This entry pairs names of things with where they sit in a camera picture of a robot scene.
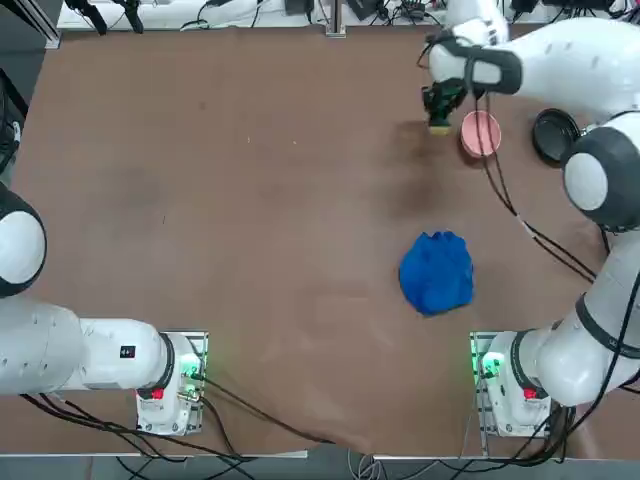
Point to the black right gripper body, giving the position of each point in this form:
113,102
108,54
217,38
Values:
435,95

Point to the green and yellow sponge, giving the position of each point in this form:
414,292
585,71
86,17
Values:
440,130

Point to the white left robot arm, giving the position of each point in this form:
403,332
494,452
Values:
100,355

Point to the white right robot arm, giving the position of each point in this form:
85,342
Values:
575,60

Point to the pink bowl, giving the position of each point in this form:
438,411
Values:
470,137

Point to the black frying pan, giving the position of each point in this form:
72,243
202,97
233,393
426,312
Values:
552,135

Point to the blue cloth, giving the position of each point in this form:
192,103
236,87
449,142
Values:
435,275

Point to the aluminium camera post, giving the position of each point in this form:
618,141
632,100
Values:
336,20

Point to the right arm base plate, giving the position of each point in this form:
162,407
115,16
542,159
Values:
477,415

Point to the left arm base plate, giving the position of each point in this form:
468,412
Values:
202,345

